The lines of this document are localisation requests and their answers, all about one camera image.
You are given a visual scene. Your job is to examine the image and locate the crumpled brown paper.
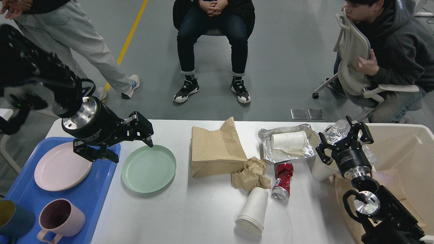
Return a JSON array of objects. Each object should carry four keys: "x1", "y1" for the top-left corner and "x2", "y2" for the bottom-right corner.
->
[{"x1": 231, "y1": 157, "x2": 271, "y2": 191}]

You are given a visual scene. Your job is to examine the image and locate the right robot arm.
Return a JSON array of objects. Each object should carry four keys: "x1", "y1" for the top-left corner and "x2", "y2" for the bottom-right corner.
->
[{"x1": 316, "y1": 116, "x2": 425, "y2": 244}]

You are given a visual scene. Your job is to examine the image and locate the pink mug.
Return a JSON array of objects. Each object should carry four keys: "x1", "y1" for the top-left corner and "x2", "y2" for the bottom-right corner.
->
[{"x1": 37, "y1": 198, "x2": 86, "y2": 244}]

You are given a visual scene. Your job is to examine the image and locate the crumpled aluminium foil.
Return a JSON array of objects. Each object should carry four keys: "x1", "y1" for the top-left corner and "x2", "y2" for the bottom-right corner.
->
[{"x1": 323, "y1": 119, "x2": 379, "y2": 166}]

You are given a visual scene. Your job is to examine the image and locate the seated person dark jeans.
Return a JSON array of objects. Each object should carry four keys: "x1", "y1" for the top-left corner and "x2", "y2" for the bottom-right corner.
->
[{"x1": 172, "y1": 0, "x2": 255, "y2": 104}]

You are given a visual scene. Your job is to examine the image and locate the aluminium foil tray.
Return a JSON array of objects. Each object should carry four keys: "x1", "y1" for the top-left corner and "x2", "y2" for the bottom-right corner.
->
[{"x1": 258, "y1": 124, "x2": 320, "y2": 164}]

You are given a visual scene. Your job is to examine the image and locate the crushed red can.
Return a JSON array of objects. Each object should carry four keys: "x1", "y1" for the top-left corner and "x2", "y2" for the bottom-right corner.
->
[{"x1": 271, "y1": 163, "x2": 294, "y2": 201}]

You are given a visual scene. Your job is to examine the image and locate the flat brown paper bag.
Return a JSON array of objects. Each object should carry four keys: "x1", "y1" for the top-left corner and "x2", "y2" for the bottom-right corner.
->
[{"x1": 332, "y1": 169, "x2": 428, "y2": 244}]

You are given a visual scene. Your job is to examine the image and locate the floor socket plate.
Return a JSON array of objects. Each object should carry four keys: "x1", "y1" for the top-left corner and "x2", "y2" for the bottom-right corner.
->
[
  {"x1": 308, "y1": 108, "x2": 324, "y2": 120},
  {"x1": 290, "y1": 108, "x2": 307, "y2": 120}
]

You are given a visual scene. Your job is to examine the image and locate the seated person on right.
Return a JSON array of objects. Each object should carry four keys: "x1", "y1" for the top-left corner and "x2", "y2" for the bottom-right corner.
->
[{"x1": 342, "y1": 0, "x2": 434, "y2": 123}]

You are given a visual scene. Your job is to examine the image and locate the upright white paper cup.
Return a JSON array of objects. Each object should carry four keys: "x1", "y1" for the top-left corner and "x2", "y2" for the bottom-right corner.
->
[{"x1": 311, "y1": 155, "x2": 338, "y2": 182}]

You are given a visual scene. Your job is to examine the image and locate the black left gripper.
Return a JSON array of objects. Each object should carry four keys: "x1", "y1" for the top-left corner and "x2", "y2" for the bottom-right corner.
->
[{"x1": 62, "y1": 102, "x2": 154, "y2": 163}]

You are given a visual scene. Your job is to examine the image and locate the pink plate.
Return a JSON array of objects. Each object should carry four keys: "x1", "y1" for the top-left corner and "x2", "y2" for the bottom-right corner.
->
[{"x1": 34, "y1": 142, "x2": 93, "y2": 191}]

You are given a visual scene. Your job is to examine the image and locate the lying white paper cup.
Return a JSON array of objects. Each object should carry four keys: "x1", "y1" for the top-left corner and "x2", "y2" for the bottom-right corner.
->
[{"x1": 235, "y1": 187, "x2": 268, "y2": 235}]

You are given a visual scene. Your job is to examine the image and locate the chair under middle person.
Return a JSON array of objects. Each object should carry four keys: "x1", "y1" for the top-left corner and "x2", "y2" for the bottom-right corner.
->
[{"x1": 201, "y1": 29, "x2": 225, "y2": 37}]

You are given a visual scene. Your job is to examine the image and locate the white office chair right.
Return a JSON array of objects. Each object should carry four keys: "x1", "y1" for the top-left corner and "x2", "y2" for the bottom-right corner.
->
[{"x1": 313, "y1": 12, "x2": 419, "y2": 122}]

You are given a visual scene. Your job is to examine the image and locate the floor socket plate right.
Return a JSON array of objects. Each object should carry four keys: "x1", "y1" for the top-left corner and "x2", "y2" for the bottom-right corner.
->
[{"x1": 308, "y1": 108, "x2": 324, "y2": 120}]

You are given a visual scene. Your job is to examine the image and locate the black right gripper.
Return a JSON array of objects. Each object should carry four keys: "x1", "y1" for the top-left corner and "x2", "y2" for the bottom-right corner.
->
[{"x1": 315, "y1": 115, "x2": 374, "y2": 179}]

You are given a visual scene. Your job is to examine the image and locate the standing person's hand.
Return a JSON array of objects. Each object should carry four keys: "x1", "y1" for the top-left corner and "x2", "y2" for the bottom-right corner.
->
[{"x1": 0, "y1": 0, "x2": 33, "y2": 20}]

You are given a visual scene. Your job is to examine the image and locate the green plate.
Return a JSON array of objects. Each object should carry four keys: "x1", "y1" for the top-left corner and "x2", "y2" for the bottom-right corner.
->
[{"x1": 121, "y1": 145, "x2": 177, "y2": 194}]

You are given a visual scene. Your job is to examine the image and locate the beige plastic bin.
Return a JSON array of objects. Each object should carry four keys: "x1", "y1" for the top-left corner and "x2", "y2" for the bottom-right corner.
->
[{"x1": 367, "y1": 123, "x2": 434, "y2": 235}]

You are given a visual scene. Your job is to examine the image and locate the large brown paper bag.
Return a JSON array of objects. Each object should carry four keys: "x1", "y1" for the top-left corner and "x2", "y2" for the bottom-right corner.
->
[{"x1": 191, "y1": 117, "x2": 248, "y2": 178}]

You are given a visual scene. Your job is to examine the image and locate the floor socket plate left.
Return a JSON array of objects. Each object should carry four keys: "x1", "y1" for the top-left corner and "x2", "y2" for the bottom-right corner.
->
[{"x1": 290, "y1": 108, "x2": 307, "y2": 120}]

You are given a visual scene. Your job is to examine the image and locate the standing person grey trousers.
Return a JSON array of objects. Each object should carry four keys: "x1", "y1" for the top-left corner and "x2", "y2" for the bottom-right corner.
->
[{"x1": 13, "y1": 0, "x2": 140, "y2": 99}]

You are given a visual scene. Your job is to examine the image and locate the blue plastic tray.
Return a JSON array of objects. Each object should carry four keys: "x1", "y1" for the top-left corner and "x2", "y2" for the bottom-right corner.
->
[{"x1": 5, "y1": 137, "x2": 117, "y2": 244}]

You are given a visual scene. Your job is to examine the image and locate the dark teal cup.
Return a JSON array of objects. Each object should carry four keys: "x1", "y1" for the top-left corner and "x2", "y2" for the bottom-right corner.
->
[{"x1": 0, "y1": 199, "x2": 36, "y2": 238}]

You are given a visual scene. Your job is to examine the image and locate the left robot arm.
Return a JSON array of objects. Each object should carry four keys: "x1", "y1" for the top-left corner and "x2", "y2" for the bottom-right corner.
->
[{"x1": 1, "y1": 24, "x2": 154, "y2": 163}]

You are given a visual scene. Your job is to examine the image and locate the paper cup in foil tray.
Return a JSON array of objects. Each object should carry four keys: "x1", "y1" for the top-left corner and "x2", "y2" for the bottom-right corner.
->
[{"x1": 271, "y1": 131, "x2": 307, "y2": 154}]

